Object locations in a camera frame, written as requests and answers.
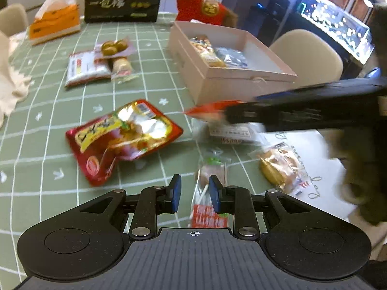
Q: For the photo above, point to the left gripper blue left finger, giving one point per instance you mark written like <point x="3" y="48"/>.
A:
<point x="149" y="204"/>

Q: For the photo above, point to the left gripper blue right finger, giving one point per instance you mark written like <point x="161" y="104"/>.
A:
<point x="236" y="201"/>

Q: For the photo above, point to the haw stick candy packet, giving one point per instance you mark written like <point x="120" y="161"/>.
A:
<point x="202" y="214"/>

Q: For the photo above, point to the golden pastry clear packet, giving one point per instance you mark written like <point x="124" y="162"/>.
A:
<point x="281" y="166"/>

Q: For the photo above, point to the red shiny snack bag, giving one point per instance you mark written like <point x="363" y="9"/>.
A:
<point x="127" y="134"/>

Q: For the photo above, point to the red pink snack packet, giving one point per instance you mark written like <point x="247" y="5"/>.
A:
<point x="211" y="112"/>

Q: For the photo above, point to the oat bar snack packet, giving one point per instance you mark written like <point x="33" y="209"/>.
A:
<point x="122" y="70"/>

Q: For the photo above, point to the white red snack packet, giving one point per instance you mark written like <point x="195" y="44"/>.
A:
<point x="83" y="67"/>

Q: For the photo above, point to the green plums vacuum pack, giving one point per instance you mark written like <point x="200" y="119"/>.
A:
<point x="114" y="49"/>

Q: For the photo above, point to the right black gloved hand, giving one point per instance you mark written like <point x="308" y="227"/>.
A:
<point x="356" y="149"/>

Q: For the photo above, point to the beige chair right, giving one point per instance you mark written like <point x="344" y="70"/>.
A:
<point x="309" y="56"/>

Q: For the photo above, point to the beige chair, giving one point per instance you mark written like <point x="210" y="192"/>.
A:
<point x="309" y="56"/>
<point x="13" y="19"/>

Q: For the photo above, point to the green checked tablecloth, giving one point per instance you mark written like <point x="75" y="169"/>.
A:
<point x="40" y="177"/>

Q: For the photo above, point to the clear blue snack packet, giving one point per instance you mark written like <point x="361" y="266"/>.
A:
<point x="232" y="57"/>

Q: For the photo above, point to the pink cardboard box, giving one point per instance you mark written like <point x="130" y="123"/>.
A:
<point x="266" y="72"/>

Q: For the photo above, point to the yellow cartoon snack bag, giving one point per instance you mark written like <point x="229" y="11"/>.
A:
<point x="205" y="49"/>

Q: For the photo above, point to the cream canvas tote bag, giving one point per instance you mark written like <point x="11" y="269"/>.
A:
<point x="14" y="85"/>

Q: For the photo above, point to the red plush horse toy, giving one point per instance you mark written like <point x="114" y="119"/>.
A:
<point x="206" y="11"/>

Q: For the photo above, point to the orange tissue box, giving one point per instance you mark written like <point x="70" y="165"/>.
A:
<point x="55" y="18"/>

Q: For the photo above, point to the beige chair far left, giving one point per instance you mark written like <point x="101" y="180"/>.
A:
<point x="13" y="19"/>

